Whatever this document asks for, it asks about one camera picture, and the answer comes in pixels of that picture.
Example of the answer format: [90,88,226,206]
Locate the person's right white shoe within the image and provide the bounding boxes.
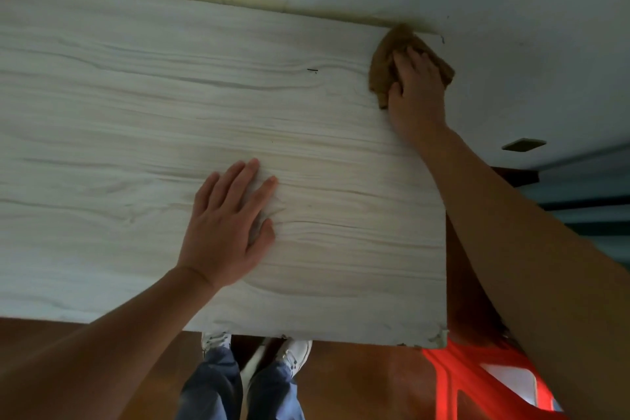
[274,337,314,378]

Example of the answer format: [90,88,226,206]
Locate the person's white shoe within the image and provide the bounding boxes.
[274,337,314,378]
[201,332,232,357]

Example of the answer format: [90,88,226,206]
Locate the person's right hand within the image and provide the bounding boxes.
[388,47,448,144]

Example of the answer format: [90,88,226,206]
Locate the person's left hand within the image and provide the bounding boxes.
[176,158,279,291]

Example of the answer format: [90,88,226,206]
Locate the person's left white shoe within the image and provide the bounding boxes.
[201,332,232,357]

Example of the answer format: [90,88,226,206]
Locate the red plastic stool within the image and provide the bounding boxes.
[421,340,568,420]

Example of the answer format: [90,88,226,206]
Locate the person's blue jeans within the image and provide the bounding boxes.
[176,347,305,420]

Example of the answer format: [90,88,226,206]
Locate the person's right forearm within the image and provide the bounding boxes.
[411,125,630,420]

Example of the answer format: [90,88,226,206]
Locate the brown cleaning cloth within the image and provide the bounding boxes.
[368,24,455,110]

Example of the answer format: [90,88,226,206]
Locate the person's left forearm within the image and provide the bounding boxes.
[0,264,217,420]

